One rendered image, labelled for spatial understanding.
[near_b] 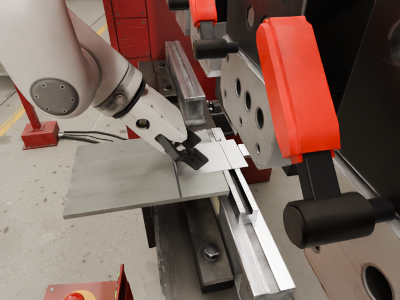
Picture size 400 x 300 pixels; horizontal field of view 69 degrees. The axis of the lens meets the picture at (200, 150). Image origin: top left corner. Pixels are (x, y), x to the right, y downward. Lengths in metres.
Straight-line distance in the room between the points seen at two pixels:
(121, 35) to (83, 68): 0.98
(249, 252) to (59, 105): 0.32
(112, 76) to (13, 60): 0.12
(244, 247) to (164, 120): 0.22
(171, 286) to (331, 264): 0.38
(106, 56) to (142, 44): 0.92
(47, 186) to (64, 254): 0.57
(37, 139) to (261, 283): 2.23
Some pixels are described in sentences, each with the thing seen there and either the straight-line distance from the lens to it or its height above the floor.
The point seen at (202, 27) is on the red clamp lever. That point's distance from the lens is 0.29.
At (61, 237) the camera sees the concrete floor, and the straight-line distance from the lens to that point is 1.82.
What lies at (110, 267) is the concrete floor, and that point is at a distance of 1.62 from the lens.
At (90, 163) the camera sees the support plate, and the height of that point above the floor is 1.00.
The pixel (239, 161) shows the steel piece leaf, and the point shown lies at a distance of 0.54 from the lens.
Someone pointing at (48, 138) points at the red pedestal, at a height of 0.07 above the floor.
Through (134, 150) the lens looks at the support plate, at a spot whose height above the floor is 1.00.
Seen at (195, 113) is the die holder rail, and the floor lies 0.91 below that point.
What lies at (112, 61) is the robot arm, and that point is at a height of 1.20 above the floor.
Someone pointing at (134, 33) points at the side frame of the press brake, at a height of 0.99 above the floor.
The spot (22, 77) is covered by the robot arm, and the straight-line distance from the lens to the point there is 0.34.
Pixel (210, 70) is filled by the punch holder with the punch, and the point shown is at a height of 1.19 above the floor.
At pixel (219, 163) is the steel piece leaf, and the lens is 0.53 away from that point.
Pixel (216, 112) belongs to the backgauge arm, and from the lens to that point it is 0.99.
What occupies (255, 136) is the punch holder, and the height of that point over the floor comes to 1.20.
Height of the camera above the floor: 1.35
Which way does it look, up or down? 38 degrees down
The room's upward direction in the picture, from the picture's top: straight up
